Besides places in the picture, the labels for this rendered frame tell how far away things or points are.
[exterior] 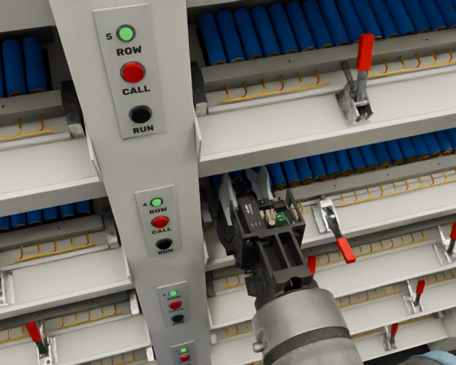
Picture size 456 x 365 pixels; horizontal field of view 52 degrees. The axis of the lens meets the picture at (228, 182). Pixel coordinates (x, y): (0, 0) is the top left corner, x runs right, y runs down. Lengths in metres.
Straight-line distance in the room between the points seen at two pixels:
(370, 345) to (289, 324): 0.81
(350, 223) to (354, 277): 0.20
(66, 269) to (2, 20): 0.35
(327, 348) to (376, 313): 0.63
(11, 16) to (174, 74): 0.13
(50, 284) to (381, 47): 0.49
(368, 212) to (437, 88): 0.21
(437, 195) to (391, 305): 0.39
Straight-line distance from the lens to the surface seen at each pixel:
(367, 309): 1.06
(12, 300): 0.65
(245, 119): 0.49
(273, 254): 0.50
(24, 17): 0.38
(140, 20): 0.37
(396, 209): 0.71
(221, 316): 0.80
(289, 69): 0.51
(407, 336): 1.29
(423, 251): 0.93
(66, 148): 0.49
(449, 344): 1.41
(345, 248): 0.62
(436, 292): 1.13
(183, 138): 0.44
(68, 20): 0.36
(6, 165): 0.50
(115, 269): 0.63
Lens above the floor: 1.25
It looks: 48 degrees down
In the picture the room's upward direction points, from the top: straight up
